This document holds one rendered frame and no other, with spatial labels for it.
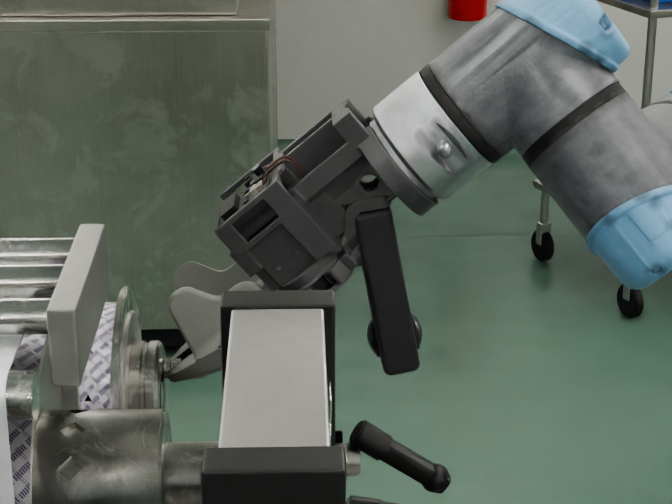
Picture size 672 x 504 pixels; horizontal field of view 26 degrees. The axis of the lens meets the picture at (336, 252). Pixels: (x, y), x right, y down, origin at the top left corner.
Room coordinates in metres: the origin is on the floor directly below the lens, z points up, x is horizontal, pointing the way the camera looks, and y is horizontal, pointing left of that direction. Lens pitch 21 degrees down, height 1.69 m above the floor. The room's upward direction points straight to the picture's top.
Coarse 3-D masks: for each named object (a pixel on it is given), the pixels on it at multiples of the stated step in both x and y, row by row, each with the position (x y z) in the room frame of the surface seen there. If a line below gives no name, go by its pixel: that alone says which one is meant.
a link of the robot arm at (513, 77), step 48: (528, 0) 0.87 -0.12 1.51; (576, 0) 0.85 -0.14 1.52; (480, 48) 0.86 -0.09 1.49; (528, 48) 0.85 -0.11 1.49; (576, 48) 0.85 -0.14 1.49; (624, 48) 0.86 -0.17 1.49; (480, 96) 0.85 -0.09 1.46; (528, 96) 0.84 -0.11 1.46; (576, 96) 0.84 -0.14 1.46; (480, 144) 0.85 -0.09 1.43; (528, 144) 0.84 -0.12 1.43
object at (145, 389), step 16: (144, 352) 0.86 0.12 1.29; (160, 352) 0.87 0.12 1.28; (144, 368) 0.84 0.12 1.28; (160, 368) 0.86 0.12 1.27; (128, 384) 0.83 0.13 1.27; (144, 384) 0.83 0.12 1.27; (160, 384) 0.86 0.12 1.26; (128, 400) 0.83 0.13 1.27; (144, 400) 0.83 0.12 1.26; (160, 400) 0.85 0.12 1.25
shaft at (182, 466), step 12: (168, 444) 0.62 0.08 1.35; (180, 444) 0.62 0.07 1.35; (192, 444) 0.62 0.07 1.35; (204, 444) 0.62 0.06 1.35; (216, 444) 0.62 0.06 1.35; (168, 456) 0.61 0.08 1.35; (180, 456) 0.61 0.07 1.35; (192, 456) 0.61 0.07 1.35; (168, 468) 0.60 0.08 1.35; (180, 468) 0.60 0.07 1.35; (192, 468) 0.60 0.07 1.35; (168, 480) 0.60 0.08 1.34; (180, 480) 0.60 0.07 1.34; (192, 480) 0.60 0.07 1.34; (168, 492) 0.60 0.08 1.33; (180, 492) 0.60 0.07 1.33; (192, 492) 0.60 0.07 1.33
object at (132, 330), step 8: (128, 320) 0.86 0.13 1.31; (136, 320) 0.89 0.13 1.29; (128, 328) 0.85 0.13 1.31; (136, 328) 0.89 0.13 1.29; (128, 336) 0.85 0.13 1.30; (136, 336) 0.89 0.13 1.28; (128, 344) 0.85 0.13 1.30; (128, 352) 0.84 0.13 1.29; (128, 360) 0.84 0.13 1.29; (128, 368) 0.84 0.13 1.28
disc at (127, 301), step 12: (132, 288) 0.90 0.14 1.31; (120, 300) 0.85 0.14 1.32; (132, 300) 0.89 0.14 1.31; (120, 312) 0.84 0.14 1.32; (120, 324) 0.83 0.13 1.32; (120, 336) 0.82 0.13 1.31; (120, 348) 0.82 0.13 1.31; (120, 360) 0.82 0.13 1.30; (120, 372) 0.81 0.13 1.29; (120, 384) 0.81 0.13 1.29; (120, 396) 0.81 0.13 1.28; (120, 408) 0.80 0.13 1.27
